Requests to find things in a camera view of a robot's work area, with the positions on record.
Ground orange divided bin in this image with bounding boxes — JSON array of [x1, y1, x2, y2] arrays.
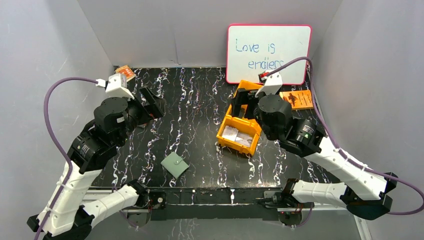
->
[[216, 79, 266, 157]]

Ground white cards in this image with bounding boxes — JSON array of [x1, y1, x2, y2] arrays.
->
[[221, 125, 253, 147]]

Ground green card holder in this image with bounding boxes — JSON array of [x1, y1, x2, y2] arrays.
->
[[161, 151, 189, 179]]

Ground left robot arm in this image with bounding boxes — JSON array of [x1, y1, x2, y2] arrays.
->
[[27, 87, 166, 240]]

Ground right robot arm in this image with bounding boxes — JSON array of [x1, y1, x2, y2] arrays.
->
[[231, 88, 397, 220]]

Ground small orange card box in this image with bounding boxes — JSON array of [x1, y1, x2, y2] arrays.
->
[[114, 65, 136, 82]]

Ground pink framed whiteboard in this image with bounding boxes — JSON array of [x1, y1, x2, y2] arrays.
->
[[226, 24, 313, 84]]

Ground orange book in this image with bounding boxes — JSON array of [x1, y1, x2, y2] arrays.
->
[[279, 90, 314, 111]]

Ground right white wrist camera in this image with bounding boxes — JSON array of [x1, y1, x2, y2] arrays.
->
[[255, 72, 283, 99]]

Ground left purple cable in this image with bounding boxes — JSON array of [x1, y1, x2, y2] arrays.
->
[[33, 77, 100, 240]]

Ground purple cable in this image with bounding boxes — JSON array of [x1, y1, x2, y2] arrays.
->
[[33, 77, 100, 240], [264, 56, 424, 216]]

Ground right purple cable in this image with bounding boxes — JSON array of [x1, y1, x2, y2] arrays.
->
[[264, 56, 424, 216]]

